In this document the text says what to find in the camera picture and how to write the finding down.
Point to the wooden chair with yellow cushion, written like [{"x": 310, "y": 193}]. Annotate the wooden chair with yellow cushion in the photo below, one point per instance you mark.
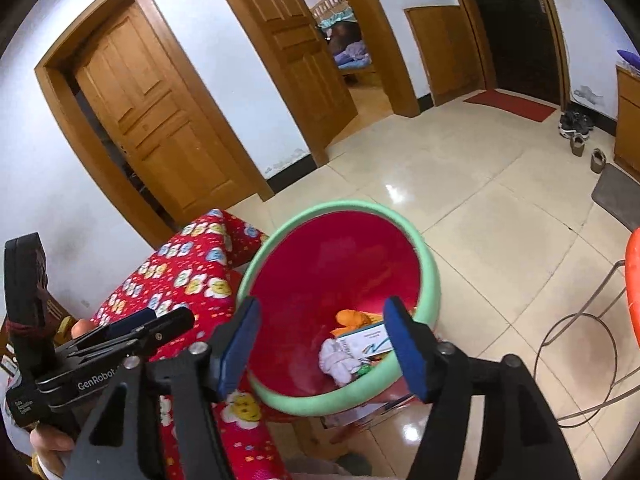
[{"x": 56, "y": 312}]

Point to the closed wooden door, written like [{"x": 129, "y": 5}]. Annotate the closed wooden door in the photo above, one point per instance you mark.
[{"x": 150, "y": 110}]

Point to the brown shoe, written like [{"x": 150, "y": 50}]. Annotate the brown shoe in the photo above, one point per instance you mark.
[
  {"x": 597, "y": 161},
  {"x": 577, "y": 146}
]

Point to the orange stool with metal frame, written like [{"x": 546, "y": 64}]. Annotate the orange stool with metal frame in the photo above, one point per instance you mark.
[{"x": 634, "y": 285}]

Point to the purple cloth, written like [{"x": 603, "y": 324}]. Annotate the purple cloth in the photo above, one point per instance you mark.
[{"x": 629, "y": 57}]

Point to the white printed box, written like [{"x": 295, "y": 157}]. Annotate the white printed box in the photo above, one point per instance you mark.
[{"x": 362, "y": 342}]

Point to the white tissue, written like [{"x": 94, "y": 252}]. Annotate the white tissue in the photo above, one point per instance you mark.
[{"x": 340, "y": 360}]

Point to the wooden stool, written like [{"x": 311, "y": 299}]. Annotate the wooden stool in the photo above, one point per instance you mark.
[{"x": 310, "y": 435}]

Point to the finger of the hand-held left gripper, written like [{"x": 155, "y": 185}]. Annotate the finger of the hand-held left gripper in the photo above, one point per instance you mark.
[
  {"x": 132, "y": 321},
  {"x": 170, "y": 327}
]

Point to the open wooden door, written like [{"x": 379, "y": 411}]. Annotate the open wooden door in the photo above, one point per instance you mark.
[{"x": 300, "y": 50}]

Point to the wooden cabinet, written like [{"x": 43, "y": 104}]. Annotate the wooden cabinet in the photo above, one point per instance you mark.
[{"x": 629, "y": 120}]

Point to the person's grey shoe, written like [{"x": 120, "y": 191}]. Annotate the person's grey shoe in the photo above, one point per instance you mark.
[{"x": 352, "y": 462}]

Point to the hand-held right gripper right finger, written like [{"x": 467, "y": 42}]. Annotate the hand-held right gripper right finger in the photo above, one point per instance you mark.
[{"x": 407, "y": 355}]

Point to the red doormat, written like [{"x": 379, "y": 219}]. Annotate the red doormat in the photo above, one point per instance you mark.
[{"x": 510, "y": 105}]

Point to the person's left hand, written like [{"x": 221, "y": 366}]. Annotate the person's left hand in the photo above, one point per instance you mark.
[{"x": 47, "y": 442}]

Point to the red bin with green rim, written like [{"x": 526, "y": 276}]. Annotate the red bin with green rim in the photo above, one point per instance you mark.
[{"x": 320, "y": 265}]

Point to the small green toy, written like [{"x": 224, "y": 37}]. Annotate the small green toy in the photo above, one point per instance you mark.
[{"x": 366, "y": 367}]

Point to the grey floor mat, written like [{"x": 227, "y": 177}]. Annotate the grey floor mat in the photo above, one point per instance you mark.
[{"x": 617, "y": 195}]

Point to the black entrance door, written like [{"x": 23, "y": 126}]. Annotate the black entrance door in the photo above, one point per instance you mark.
[{"x": 515, "y": 25}]

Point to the wooden bunk bed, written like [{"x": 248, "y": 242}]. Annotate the wooden bunk bed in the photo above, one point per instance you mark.
[{"x": 347, "y": 45}]

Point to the black sneaker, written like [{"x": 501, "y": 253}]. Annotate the black sneaker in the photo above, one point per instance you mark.
[
  {"x": 567, "y": 122},
  {"x": 585, "y": 122}
]

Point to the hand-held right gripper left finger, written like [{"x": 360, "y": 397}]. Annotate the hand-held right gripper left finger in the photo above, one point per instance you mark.
[{"x": 235, "y": 350}]

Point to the wooden wall cabinet panel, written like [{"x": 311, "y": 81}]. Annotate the wooden wall cabinet panel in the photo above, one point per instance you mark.
[{"x": 445, "y": 50}]

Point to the orange plastic bag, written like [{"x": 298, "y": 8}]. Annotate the orange plastic bag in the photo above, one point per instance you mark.
[{"x": 352, "y": 319}]

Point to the red smiley printed tablecloth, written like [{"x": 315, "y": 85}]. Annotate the red smiley printed tablecloth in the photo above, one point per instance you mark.
[{"x": 200, "y": 280}]

